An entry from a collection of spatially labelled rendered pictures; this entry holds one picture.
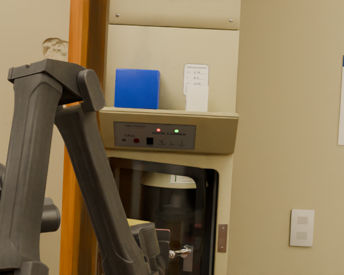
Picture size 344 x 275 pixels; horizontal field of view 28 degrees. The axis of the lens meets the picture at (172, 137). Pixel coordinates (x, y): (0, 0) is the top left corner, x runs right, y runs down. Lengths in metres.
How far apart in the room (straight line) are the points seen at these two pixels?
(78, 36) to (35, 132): 0.60
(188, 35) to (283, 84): 0.53
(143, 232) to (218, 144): 0.43
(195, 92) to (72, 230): 0.43
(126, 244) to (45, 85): 0.33
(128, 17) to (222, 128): 0.36
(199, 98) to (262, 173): 0.60
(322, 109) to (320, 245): 0.42
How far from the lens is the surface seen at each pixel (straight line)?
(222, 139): 1.62
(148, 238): 1.29
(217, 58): 1.68
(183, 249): 1.53
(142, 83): 1.57
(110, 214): 1.18
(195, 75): 1.68
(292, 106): 2.14
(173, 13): 1.69
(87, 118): 1.15
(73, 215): 1.63
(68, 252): 1.64
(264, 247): 2.17
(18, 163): 1.02
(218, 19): 1.69
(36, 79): 1.07
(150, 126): 1.59
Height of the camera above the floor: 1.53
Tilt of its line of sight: 3 degrees down
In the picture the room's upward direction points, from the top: 3 degrees clockwise
